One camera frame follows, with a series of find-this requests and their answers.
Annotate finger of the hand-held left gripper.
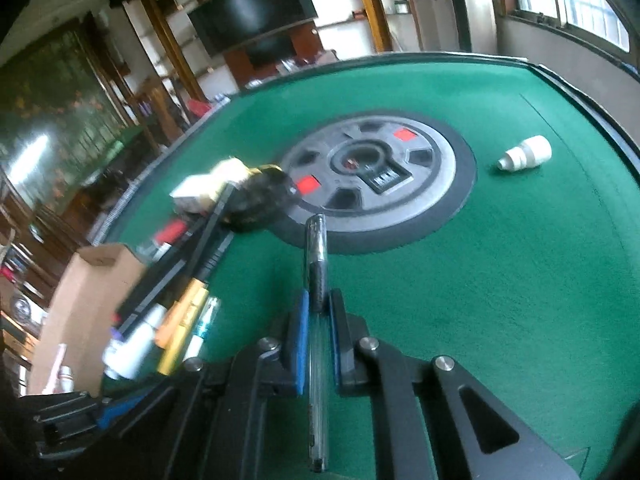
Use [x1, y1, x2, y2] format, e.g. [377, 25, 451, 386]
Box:
[31, 390, 168, 461]

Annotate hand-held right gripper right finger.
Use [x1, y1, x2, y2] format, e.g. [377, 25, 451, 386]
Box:
[325, 287, 581, 480]

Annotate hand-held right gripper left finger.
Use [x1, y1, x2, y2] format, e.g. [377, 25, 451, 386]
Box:
[100, 287, 313, 480]

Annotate clear black gel pen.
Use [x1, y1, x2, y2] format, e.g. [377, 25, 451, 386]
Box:
[304, 212, 331, 475]

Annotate brown cardboard box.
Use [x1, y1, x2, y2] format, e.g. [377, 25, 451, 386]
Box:
[25, 242, 148, 398]

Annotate black plastic device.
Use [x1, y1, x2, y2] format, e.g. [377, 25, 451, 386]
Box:
[220, 162, 301, 235]

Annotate pale yellow block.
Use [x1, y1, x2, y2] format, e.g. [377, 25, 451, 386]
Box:
[207, 156, 251, 186]

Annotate white pink tube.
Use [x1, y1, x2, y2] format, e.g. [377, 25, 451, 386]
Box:
[42, 342, 76, 395]

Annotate white pen teal band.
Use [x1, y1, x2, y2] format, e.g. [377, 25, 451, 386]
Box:
[182, 296, 222, 361]

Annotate yellow orange marker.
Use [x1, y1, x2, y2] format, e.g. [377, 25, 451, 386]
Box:
[154, 280, 211, 376]

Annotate thin black pen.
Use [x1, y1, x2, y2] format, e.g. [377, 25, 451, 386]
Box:
[192, 232, 236, 283]

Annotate round grey control panel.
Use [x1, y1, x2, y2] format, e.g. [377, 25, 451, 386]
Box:
[267, 110, 478, 256]

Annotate black marker red cap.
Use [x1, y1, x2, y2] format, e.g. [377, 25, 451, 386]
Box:
[137, 219, 187, 261]

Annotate green felt mahjong table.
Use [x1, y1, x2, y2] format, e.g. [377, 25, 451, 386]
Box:
[87, 50, 640, 480]

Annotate white plastic fitting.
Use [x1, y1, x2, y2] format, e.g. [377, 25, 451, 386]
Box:
[496, 136, 553, 173]

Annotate wooden television cabinet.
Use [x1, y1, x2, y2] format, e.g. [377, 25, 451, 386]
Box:
[222, 25, 341, 91]

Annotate black television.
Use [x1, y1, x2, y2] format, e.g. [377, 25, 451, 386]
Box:
[186, 0, 319, 56]

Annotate wooden framed white shelving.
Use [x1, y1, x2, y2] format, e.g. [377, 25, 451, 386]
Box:
[120, 0, 426, 106]

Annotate standing air conditioner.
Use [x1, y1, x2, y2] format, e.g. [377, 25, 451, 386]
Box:
[442, 0, 501, 56]

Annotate barred window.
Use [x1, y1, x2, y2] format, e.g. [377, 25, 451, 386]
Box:
[505, 0, 632, 53]

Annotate green landscape wall picture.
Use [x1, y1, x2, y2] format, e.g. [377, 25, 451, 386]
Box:
[0, 25, 131, 196]

